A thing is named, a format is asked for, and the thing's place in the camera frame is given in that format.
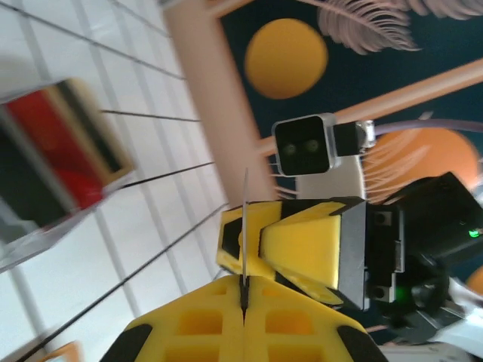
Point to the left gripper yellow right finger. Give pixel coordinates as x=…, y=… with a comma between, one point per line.
x=294, y=328

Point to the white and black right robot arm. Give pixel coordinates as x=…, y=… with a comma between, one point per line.
x=468, y=305

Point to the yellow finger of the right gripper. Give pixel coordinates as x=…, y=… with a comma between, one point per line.
x=302, y=252
x=232, y=241

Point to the grey plastic card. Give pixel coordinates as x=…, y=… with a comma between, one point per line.
x=245, y=196

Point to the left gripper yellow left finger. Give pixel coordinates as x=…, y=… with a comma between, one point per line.
x=196, y=324

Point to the red card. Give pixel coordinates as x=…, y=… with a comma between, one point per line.
x=64, y=151

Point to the gold card with black stripe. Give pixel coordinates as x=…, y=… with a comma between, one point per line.
x=102, y=139

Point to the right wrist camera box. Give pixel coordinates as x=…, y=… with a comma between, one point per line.
x=302, y=145

